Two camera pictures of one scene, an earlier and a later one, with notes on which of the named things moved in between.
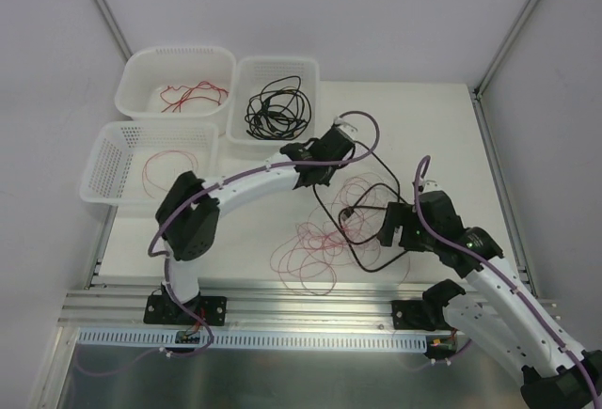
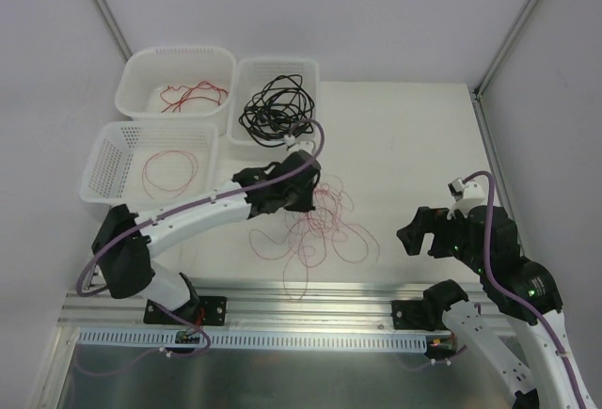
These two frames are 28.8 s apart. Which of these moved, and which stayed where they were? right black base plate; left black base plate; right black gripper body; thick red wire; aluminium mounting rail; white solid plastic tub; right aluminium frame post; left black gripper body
Moved: left black gripper body; right black gripper body
Stayed: white solid plastic tub; right black base plate; aluminium mounting rail; thick red wire; left black base plate; right aluminium frame post
